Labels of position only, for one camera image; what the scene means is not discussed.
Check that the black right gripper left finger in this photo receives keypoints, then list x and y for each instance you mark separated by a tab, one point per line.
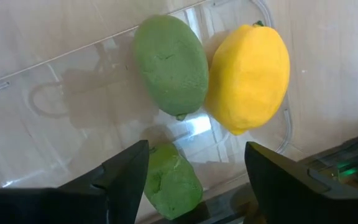
113	193

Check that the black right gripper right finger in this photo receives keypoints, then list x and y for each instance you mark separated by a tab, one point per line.
291	199

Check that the green toy lime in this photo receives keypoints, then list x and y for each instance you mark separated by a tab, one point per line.
171	65
172	183

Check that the yellow toy lemon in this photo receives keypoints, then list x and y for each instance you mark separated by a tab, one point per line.
249	77

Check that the clear plastic bin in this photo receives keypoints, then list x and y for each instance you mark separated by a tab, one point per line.
73	140

